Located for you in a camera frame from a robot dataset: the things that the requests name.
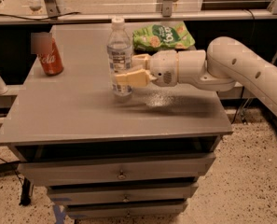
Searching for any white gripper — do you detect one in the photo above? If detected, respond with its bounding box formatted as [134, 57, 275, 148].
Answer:
[114, 50, 177, 88]

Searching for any clear plastic water bottle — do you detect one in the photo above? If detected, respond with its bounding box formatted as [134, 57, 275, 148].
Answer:
[107, 17, 132, 97]

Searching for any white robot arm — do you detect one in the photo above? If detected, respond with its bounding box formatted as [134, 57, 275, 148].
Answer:
[114, 36, 277, 117]

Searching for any green rice chip bag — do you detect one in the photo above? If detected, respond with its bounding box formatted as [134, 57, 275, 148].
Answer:
[132, 21, 195, 52]

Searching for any grey drawer cabinet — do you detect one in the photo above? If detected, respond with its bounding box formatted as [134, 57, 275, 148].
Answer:
[0, 21, 234, 220]

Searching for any red cola can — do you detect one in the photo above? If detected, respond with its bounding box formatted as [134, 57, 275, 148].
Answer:
[31, 32, 63, 76]

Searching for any top grey drawer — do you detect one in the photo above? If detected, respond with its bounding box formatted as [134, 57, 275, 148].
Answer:
[19, 153, 215, 186]

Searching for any grey drawer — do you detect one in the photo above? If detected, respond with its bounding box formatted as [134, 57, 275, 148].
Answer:
[65, 200, 187, 219]
[48, 181, 198, 205]
[19, 153, 215, 186]

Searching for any middle grey drawer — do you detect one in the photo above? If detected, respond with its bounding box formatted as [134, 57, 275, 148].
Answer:
[48, 181, 198, 205]

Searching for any bottom grey drawer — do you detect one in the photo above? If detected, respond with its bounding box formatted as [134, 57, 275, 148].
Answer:
[65, 200, 187, 219]

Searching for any blue tape on leg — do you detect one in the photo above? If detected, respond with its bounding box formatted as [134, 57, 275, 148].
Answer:
[52, 203, 75, 224]

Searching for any black cable at right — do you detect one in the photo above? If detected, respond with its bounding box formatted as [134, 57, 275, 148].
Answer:
[231, 86, 246, 125]

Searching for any black cable on rail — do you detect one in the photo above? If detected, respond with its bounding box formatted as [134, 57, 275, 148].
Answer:
[0, 11, 82, 21]

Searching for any grey metal rail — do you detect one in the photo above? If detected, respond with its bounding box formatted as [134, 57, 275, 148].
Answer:
[0, 9, 277, 25]

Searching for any black cable on floor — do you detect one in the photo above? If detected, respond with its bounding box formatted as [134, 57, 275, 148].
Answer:
[0, 145, 24, 185]

